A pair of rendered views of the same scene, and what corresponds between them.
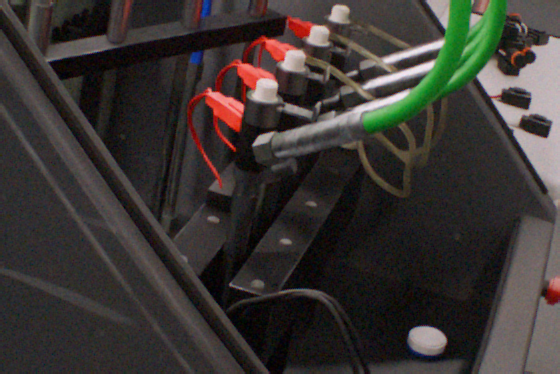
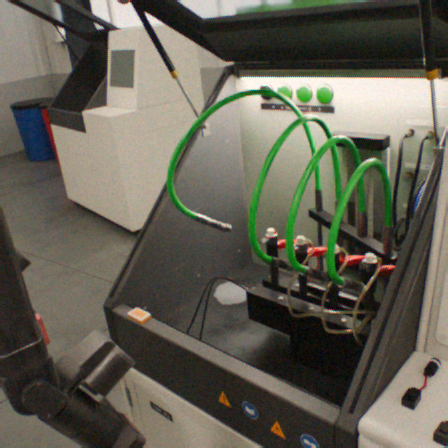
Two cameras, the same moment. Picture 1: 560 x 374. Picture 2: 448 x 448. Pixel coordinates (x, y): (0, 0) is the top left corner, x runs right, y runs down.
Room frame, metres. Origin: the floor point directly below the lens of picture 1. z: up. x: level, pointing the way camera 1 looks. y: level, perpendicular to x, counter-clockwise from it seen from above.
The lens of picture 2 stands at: (1.36, -0.88, 1.59)
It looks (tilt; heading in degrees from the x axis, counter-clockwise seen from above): 23 degrees down; 123
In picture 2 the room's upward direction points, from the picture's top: 7 degrees counter-clockwise
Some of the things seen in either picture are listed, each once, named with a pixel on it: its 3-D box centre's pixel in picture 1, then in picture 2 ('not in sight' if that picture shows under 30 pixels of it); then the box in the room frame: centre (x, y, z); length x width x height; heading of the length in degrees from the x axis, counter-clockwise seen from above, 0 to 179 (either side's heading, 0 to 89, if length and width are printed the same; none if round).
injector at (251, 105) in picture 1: (253, 221); (271, 277); (0.89, 0.01, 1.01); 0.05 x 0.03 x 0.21; 79
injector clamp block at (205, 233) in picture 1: (261, 266); (319, 329); (1.01, 0.00, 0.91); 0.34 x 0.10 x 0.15; 169
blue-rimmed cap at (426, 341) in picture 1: (426, 342); not in sight; (1.04, -0.18, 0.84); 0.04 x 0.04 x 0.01
